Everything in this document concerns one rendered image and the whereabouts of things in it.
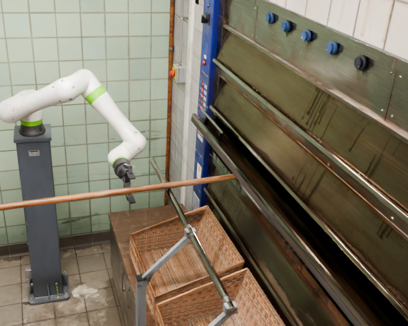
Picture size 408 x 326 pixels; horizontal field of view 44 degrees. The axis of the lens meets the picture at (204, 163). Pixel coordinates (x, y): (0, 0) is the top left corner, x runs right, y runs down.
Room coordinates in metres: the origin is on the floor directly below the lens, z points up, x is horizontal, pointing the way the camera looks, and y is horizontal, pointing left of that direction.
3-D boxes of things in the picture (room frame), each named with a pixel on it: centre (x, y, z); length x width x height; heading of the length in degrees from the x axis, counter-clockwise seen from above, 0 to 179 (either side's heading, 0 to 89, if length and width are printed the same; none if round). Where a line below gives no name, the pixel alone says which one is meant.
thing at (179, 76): (3.16, 0.20, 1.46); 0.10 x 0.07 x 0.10; 21
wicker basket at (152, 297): (2.21, 0.08, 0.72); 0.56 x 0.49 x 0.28; 22
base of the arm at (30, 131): (2.72, 1.03, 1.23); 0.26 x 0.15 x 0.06; 18
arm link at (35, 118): (2.66, 1.02, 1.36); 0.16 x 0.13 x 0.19; 162
